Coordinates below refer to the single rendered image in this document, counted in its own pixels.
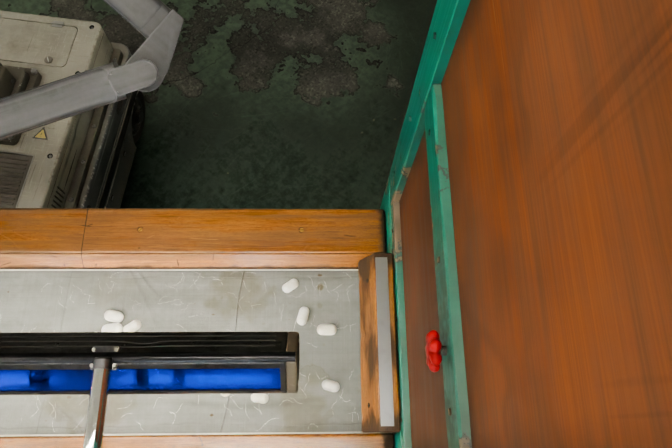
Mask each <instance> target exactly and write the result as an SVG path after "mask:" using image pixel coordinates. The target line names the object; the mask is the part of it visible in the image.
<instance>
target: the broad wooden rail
mask: <svg viewBox="0 0 672 448"><path fill-rule="evenodd" d="M374 253H386V230H385V212H384V210H383V209H162V208H0V269H358V262H359V261H360V260H361V259H363V258H365V257H367V256H370V255H372V254H374Z"/></svg>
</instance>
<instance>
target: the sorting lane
mask: <svg viewBox="0 0 672 448"><path fill-rule="evenodd" d="M291 279H296V280H298V283H299V285H298V287H297V288H295V289H294V290H292V291H291V292H289V293H285V292H284V291H283V290H282V286H283V285H284V284H285V283H287V282H288V281H290V280H291ZM301 307H307V308H308V309H309V316H308V320H307V323H306V324H305V325H299V324H298V323H297V317H298V313H299V310H300V308H301ZM107 310H114V311H118V312H121V313H122V314H123V315H124V319H123V320H122V321H121V322H119V324H121V325H122V326H123V328H124V326H125V325H127V324H129V323H130V322H132V321H133V320H139V321H140V322H141V327H140V329H138V330H137V331H135V332H289V331H296V332H298V333H299V380H298V392H297V393H288V392H287V393H269V394H267V395H268V398H269V399H268V402H267V403H265V404H261V403H254V402H253V401H252V400H251V395H252V394H230V395H229V396H227V397H224V396H222V395H221V394H123V395H109V401H108V409H107V417H106V425H105V434H104V436H138V435H250V434H363V432H362V414H361V366H360V340H361V334H360V300H359V274H358V269H0V333H19V332H102V331H101V329H102V327H103V326H104V325H105V324H112V323H115V322H111V321H107V320H106V319H105V318H104V313H105V312H106V311H107ZM320 324H333V325H335V326H336V329H337V331H336V333H335V334H334V335H320V334H318V332H317V327H318V325H320ZM326 379H328V380H332V381H335V382H338V383H339V385H340V389H339V391H337V392H331V391H327V390H324V389H323V388H322V382H323V381H324V380H326ZM88 399H89V395H0V437H25V436H84V428H85V421H86V414H87V406H88Z"/></svg>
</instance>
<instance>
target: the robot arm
mask: <svg viewBox="0 0 672 448"><path fill-rule="evenodd" d="M103 1H104V2H106V3H107V4H108V5H109V6H110V7H111V8H113V9H114V10H115V11H116V12H117V13H118V14H119V15H121V16H122V18H124V19H125V20H126V21H127V22H129V23H130V24H131V25H132V26H133V27H134V28H135V29H136V30H137V31H139V32H140V33H141V34H142V35H143V36H144V37H145V38H147V39H146V40H145V41H144V42H143V43H142V45H141V46H140V47H139V48H138V49H137V50H136V51H135V53H134V54H133V55H132V56H131V57H130V58H129V60H128V61H127V62H126V64H123V65H120V66H118V63H117V62H116V61H115V62H112V63H108V64H105V65H102V66H99V67H96V68H93V69H90V70H85V71H84V72H81V73H78V74H75V75H72V76H69V77H65V78H62V79H59V80H56V81H53V82H50V83H47V84H44V85H41V86H38V87H35V88H32V89H29V90H25V91H22V92H19V93H15V94H13V95H10V96H7V97H4V98H1V99H0V140H3V139H6V138H9V137H12V136H15V135H18V134H21V133H24V132H27V131H30V130H33V129H36V128H39V127H42V126H45V125H48V124H51V123H54V122H57V121H60V120H63V119H66V118H69V117H72V116H75V115H78V114H81V113H84V112H87V111H90V110H93V109H95V108H100V107H101V106H105V105H108V104H111V103H115V102H118V101H121V100H124V99H127V98H129V96H130V93H131V92H134V91H140V92H151V91H154V90H156V89H157V88H158V87H159V86H160V85H161V84H162V82H163V80H164V78H165V75H167V73H168V71H169V68H170V64H171V61H172V58H173V55H174V52H175V49H176V46H177V42H178V39H179V36H180V33H181V30H182V27H183V24H184V19H183V17H182V16H180V15H179V14H178V13H177V12H176V11H175V10H174V9H172V10H171V9H170V8H169V7H167V6H166V5H165V4H164V3H163V2H162V1H161V0H103Z"/></svg>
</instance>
